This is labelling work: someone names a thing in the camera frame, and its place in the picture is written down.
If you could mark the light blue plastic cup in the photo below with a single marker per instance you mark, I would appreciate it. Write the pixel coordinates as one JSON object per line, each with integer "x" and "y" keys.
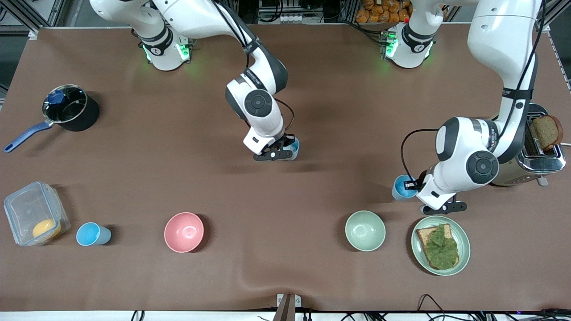
{"x": 91, "y": 234}
{"x": 399, "y": 192}
{"x": 296, "y": 149}

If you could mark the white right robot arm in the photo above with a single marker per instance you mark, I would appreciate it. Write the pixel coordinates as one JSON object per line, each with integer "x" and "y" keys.
{"x": 200, "y": 18}

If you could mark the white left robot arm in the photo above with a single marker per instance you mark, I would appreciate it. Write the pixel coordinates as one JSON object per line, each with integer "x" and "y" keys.
{"x": 499, "y": 35}

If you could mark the green lettuce leaf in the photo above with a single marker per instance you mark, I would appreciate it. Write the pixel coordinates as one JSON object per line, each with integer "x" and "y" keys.
{"x": 441, "y": 249}

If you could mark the pale green plate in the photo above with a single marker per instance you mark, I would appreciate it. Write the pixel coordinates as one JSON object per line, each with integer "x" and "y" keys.
{"x": 464, "y": 245}

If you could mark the pale green bowl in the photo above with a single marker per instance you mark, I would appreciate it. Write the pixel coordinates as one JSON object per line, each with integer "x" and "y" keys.
{"x": 365, "y": 231}

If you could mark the brown table mat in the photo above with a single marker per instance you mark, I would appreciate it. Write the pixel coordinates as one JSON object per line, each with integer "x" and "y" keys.
{"x": 285, "y": 214}

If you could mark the beige chrome toaster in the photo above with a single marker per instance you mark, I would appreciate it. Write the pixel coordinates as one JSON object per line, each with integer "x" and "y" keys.
{"x": 542, "y": 163}

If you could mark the pink bowl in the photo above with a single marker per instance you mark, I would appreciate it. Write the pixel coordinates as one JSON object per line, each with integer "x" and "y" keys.
{"x": 184, "y": 232}

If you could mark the white power strip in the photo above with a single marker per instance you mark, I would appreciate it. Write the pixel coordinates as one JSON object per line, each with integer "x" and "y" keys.
{"x": 294, "y": 18}

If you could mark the dark brown bread slice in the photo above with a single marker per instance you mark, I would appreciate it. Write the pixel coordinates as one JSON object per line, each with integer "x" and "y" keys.
{"x": 546, "y": 131}

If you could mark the bag of orange snacks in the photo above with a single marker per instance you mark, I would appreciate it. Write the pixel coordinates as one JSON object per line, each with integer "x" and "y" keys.
{"x": 370, "y": 15}

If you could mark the glass lid blue knob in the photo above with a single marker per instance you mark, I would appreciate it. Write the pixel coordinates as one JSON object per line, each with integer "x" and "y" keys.
{"x": 67, "y": 104}

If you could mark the round orange food piece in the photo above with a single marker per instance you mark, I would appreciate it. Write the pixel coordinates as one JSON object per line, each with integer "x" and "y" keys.
{"x": 47, "y": 228}

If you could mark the clear plastic food container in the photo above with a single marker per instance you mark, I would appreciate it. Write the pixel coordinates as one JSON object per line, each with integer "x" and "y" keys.
{"x": 26, "y": 209}

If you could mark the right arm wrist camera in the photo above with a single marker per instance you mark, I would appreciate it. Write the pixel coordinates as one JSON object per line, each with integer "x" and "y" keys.
{"x": 272, "y": 155}

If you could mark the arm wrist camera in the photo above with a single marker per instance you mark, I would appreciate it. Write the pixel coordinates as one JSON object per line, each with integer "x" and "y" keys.
{"x": 272, "y": 155}
{"x": 450, "y": 207}

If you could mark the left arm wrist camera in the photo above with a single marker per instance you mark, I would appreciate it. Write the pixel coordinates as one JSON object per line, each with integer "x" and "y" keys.
{"x": 450, "y": 207}

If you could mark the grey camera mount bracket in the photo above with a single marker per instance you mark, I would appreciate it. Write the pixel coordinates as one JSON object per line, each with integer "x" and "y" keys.
{"x": 287, "y": 307}

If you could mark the aluminium frame rail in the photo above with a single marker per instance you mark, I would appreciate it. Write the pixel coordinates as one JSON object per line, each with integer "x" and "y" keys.
{"x": 32, "y": 33}
{"x": 560, "y": 58}

